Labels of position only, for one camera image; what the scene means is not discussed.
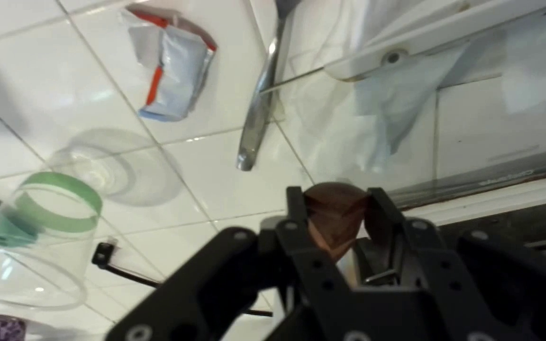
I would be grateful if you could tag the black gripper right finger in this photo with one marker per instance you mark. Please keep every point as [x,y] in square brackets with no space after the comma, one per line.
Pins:
[487,276]

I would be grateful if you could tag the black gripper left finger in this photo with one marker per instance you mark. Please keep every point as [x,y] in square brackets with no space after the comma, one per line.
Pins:
[240,284]

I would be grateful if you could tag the small brown object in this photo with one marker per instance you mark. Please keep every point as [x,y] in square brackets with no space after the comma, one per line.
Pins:
[331,217]

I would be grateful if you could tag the metal spoon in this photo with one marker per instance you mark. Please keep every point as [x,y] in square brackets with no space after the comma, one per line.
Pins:
[256,119]

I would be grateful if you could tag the clear cup with green band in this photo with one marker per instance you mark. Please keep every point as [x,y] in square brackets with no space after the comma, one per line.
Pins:
[64,221]

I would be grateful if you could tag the torn white red packet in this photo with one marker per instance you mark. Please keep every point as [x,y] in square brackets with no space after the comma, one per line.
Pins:
[180,68]

